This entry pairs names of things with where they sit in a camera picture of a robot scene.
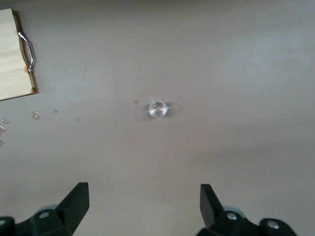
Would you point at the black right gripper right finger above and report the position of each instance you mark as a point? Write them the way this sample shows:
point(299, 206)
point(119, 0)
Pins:
point(214, 218)

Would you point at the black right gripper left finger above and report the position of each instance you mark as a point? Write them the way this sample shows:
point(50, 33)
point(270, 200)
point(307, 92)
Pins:
point(69, 216)

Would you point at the small clear glass measuring cup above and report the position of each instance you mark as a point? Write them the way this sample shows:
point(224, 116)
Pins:
point(158, 109)

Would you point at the brown table cover sheet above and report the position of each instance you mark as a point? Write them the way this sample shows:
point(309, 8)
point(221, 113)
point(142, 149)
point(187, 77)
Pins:
point(221, 73)

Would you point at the wooden cutting board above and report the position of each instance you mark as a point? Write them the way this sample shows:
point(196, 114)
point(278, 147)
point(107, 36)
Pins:
point(11, 61)

